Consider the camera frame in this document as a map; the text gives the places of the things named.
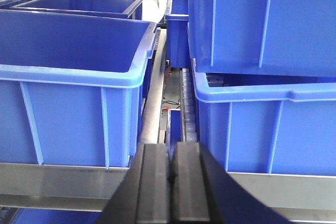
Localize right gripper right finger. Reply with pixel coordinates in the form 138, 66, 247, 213
171, 142, 289, 223

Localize blue bin behind left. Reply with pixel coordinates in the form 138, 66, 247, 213
11, 0, 143, 20

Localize blue bin lower right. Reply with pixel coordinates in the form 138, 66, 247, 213
191, 66, 335, 176

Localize right white roller track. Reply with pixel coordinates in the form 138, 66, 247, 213
180, 68, 197, 142

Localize right steel divider rail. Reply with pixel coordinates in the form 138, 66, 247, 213
139, 29, 167, 144

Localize stacked blue bin upper right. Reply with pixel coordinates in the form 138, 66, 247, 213
188, 0, 335, 77

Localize far blue bin centre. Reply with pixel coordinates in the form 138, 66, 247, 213
165, 0, 190, 68

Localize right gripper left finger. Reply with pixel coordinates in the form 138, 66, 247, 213
95, 143, 170, 223

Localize blue bin lower centre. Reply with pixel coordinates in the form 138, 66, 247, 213
1, 9, 156, 168

